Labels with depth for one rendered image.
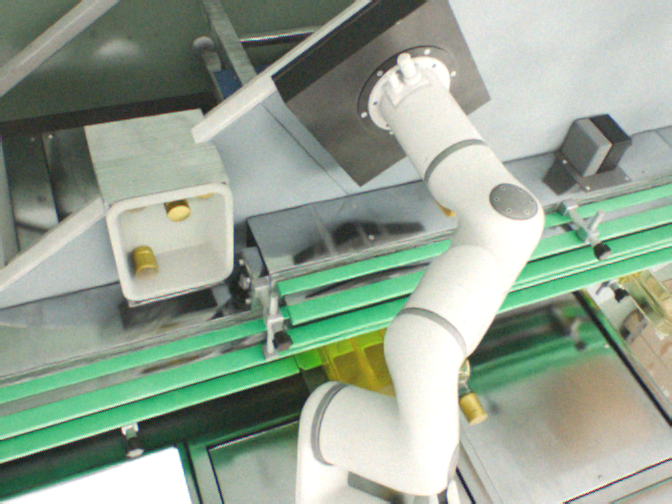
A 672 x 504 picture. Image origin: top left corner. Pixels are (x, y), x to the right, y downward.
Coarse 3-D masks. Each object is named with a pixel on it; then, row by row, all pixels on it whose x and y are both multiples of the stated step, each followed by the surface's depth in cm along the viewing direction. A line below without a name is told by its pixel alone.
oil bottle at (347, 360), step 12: (336, 348) 114; (348, 348) 115; (336, 360) 113; (348, 360) 113; (360, 360) 114; (336, 372) 112; (348, 372) 112; (360, 372) 112; (360, 384) 111; (372, 384) 111
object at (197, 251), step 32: (192, 192) 91; (224, 192) 94; (128, 224) 102; (160, 224) 104; (192, 224) 107; (224, 224) 100; (128, 256) 107; (160, 256) 109; (192, 256) 110; (224, 256) 106; (128, 288) 102; (160, 288) 106
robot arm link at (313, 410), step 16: (336, 384) 72; (320, 400) 70; (304, 416) 70; (320, 416) 69; (304, 432) 70; (304, 448) 70; (304, 464) 70; (320, 464) 71; (304, 480) 70; (320, 480) 71; (336, 480) 73; (304, 496) 71; (320, 496) 71; (336, 496) 71; (352, 496) 71; (368, 496) 71
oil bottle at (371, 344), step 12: (360, 336) 117; (372, 336) 117; (384, 336) 117; (360, 348) 116; (372, 348) 115; (372, 360) 114; (384, 360) 114; (372, 372) 113; (384, 372) 113; (384, 384) 111
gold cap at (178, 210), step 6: (168, 204) 97; (174, 204) 97; (180, 204) 97; (186, 204) 98; (168, 210) 97; (174, 210) 97; (180, 210) 97; (186, 210) 98; (168, 216) 97; (174, 216) 98; (180, 216) 98; (186, 216) 99
